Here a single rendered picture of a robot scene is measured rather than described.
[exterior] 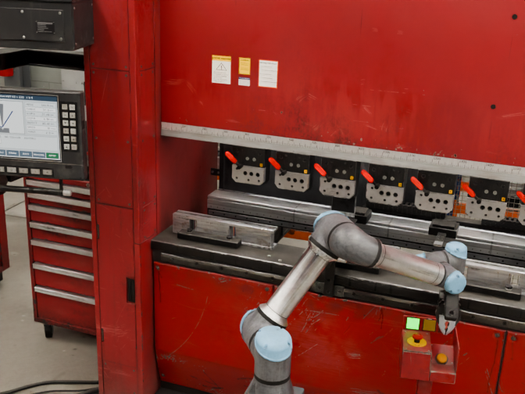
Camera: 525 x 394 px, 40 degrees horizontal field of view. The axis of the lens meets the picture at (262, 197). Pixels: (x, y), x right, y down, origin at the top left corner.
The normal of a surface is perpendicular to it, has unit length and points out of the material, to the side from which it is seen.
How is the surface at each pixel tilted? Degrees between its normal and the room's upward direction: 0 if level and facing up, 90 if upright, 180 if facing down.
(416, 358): 90
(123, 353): 90
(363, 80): 90
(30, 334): 0
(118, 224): 90
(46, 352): 0
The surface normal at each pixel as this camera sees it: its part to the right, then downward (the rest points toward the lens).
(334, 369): -0.35, 0.29
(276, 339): 0.07, -0.89
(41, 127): -0.11, 0.32
